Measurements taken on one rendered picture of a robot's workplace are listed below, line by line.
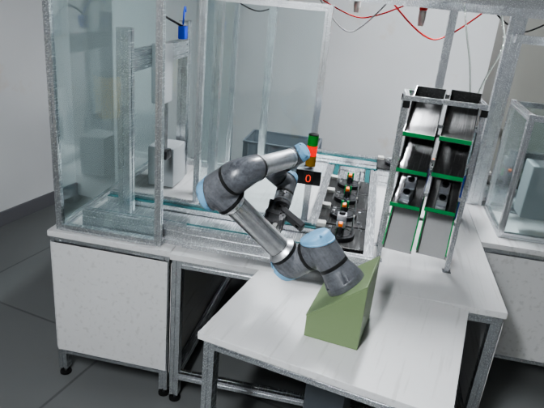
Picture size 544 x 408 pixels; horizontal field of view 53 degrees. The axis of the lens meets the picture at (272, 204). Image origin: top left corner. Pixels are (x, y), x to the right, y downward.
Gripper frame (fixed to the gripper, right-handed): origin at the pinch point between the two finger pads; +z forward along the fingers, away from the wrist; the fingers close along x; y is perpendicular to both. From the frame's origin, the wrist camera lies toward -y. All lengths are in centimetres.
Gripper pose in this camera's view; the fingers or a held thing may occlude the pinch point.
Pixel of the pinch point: (275, 245)
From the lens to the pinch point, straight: 212.4
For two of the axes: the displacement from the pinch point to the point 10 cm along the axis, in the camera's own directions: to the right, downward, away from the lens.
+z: -2.4, 8.1, -5.4
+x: 0.6, -5.4, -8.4
